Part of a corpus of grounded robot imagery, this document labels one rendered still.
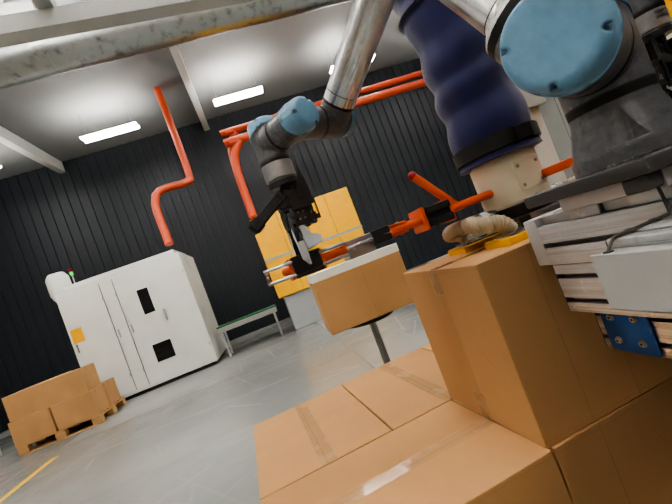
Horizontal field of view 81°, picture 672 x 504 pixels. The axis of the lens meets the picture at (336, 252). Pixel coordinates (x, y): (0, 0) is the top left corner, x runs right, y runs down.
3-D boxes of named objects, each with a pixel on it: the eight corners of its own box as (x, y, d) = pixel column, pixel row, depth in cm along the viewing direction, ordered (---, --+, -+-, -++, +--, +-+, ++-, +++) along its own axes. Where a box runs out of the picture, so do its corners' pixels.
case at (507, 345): (600, 321, 132) (557, 210, 133) (746, 334, 93) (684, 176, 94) (450, 397, 118) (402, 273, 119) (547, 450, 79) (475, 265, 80)
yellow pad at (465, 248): (539, 219, 124) (534, 205, 124) (564, 213, 115) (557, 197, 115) (449, 257, 117) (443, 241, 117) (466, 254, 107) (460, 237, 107)
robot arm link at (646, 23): (641, 24, 92) (677, -1, 85) (648, 42, 92) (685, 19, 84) (617, 31, 91) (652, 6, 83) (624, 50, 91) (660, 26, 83)
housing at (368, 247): (369, 252, 100) (363, 235, 100) (377, 249, 94) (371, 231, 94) (344, 261, 99) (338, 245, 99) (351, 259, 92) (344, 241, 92)
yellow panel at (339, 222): (376, 291, 939) (339, 195, 944) (387, 292, 849) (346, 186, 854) (289, 327, 898) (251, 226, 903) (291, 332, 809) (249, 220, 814)
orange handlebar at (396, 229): (579, 166, 116) (574, 155, 116) (690, 124, 86) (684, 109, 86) (283, 280, 95) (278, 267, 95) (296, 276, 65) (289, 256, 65)
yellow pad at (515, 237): (589, 207, 106) (583, 190, 106) (623, 199, 96) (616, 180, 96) (485, 251, 98) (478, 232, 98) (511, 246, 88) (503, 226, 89)
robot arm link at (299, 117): (324, 94, 87) (296, 118, 95) (286, 92, 80) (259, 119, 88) (337, 126, 87) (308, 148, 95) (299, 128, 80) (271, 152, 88)
